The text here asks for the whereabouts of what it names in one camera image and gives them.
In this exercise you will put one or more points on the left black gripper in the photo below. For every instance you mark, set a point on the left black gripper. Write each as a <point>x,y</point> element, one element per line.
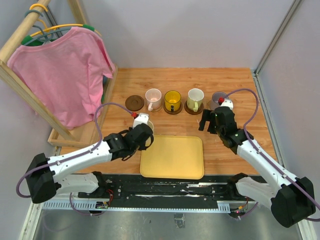
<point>142,147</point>

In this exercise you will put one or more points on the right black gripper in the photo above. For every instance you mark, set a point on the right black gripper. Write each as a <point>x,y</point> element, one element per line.
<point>208,115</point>

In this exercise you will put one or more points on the dark brown wooden coaster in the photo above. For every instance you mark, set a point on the dark brown wooden coaster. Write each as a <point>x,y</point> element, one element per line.
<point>191,112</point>

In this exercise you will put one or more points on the purple translucent cup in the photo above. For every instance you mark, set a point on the purple translucent cup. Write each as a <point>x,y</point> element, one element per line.
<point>214,102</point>

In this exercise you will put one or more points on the white cup green handle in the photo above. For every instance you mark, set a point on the white cup green handle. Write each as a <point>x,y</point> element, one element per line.
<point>195,99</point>

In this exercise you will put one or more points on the yellow translucent cup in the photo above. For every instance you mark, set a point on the yellow translucent cup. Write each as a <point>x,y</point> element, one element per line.
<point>172,100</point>

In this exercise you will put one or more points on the dark cork coaster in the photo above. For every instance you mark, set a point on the dark cork coaster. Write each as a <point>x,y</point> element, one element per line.
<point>134,103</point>

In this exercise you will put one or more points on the woven rattan coaster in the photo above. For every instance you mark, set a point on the woven rattan coaster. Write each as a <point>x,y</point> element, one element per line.
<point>151,108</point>

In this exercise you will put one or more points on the pink translucent cup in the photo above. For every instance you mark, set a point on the pink translucent cup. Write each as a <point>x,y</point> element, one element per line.
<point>153,96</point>

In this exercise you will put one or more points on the clear cup white handle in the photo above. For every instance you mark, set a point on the clear cup white handle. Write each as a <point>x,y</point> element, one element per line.
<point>150,124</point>

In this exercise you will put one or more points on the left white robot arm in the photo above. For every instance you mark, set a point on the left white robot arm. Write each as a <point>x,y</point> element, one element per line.
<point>50,176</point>

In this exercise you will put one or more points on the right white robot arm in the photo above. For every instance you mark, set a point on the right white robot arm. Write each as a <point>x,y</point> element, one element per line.
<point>291,199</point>

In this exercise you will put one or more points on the wooden clothes rack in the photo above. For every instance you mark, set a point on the wooden clothes rack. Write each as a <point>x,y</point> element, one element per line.
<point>78,137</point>

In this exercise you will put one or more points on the yellow plastic tray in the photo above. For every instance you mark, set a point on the yellow plastic tray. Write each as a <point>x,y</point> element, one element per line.
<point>173,157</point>

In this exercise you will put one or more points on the pink t-shirt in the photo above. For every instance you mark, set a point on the pink t-shirt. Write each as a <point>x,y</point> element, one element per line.
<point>66,75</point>

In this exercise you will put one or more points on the grey clothes hanger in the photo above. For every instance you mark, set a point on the grey clothes hanger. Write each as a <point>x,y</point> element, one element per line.
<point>51,32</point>

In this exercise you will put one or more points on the green garment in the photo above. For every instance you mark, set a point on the green garment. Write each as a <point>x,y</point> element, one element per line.
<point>39,40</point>

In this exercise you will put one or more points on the yellow clothes hanger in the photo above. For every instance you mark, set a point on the yellow clothes hanger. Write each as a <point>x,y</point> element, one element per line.
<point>79,16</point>

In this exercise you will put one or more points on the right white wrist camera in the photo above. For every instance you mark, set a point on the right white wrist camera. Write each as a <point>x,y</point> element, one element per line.
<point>225,102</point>

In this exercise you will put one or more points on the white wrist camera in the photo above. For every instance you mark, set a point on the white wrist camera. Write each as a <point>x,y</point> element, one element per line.
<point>142,118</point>
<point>225,102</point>

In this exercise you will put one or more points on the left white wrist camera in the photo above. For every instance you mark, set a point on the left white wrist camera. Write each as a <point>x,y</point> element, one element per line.
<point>142,118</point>

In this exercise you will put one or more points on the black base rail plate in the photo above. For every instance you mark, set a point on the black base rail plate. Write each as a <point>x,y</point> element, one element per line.
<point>133,192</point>

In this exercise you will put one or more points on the aluminium frame post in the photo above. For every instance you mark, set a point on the aluminium frame post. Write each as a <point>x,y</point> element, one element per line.
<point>293,9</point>

